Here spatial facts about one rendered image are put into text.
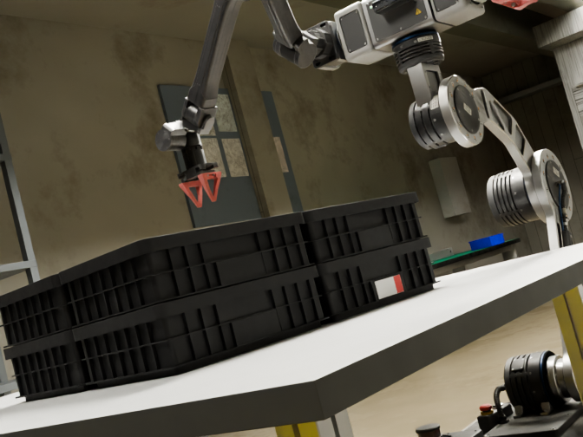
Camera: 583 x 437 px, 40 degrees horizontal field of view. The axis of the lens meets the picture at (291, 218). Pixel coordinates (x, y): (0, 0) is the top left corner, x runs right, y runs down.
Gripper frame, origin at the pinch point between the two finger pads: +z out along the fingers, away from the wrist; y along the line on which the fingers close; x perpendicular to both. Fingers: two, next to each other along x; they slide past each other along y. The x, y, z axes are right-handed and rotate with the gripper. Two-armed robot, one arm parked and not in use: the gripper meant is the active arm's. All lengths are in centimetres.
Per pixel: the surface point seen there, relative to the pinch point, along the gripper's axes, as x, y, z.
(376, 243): 0, 52, 23
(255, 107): 301, -270, -110
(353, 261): -10, 52, 26
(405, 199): 14, 52, 15
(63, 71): 133, -257, -135
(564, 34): 510, -108, -108
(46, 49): 124, -256, -149
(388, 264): 3, 51, 28
